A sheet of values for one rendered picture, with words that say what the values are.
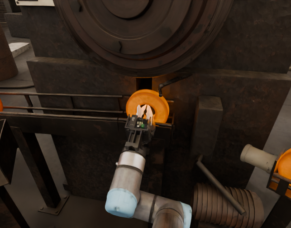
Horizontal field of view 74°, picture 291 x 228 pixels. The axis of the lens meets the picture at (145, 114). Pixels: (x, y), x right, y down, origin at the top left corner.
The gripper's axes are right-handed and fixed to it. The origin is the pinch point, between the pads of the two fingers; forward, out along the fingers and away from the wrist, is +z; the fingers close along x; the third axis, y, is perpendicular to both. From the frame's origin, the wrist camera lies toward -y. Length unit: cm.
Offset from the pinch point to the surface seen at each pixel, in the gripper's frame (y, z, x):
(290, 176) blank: -1.8, -16.9, -43.7
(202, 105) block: 5.9, -0.7, -18.7
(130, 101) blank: 3.1, 0.2, 5.6
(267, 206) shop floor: -78, -1, -70
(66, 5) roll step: 32.8, 5.0, 20.5
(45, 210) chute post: -68, -29, 60
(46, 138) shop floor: -87, 27, 99
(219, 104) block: 5.4, 0.8, -23.9
